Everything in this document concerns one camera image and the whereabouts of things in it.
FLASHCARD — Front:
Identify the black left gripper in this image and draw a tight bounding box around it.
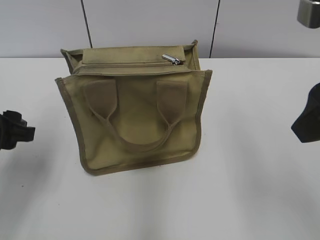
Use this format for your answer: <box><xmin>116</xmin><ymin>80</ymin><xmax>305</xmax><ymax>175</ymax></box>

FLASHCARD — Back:
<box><xmin>0</xmin><ymin>110</ymin><xmax>36</xmax><ymax>150</ymax></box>

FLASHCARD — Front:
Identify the yellow canvas tote bag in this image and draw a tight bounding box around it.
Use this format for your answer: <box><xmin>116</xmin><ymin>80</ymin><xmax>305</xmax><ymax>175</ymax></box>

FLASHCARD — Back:
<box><xmin>56</xmin><ymin>40</ymin><xmax>213</xmax><ymax>176</ymax></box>

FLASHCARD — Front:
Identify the silver zipper pull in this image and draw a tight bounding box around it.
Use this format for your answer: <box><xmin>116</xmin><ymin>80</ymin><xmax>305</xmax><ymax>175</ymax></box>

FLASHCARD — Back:
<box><xmin>161</xmin><ymin>54</ymin><xmax>181</xmax><ymax>66</ymax></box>

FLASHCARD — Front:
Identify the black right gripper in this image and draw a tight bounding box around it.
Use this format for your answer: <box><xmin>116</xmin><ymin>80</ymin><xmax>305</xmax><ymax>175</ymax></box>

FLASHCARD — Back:
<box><xmin>291</xmin><ymin>83</ymin><xmax>320</xmax><ymax>143</ymax></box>

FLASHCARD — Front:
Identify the grey metal robot part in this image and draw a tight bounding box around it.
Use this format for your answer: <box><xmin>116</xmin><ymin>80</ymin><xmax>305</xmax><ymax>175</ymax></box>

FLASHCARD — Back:
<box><xmin>297</xmin><ymin>0</ymin><xmax>320</xmax><ymax>29</ymax></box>

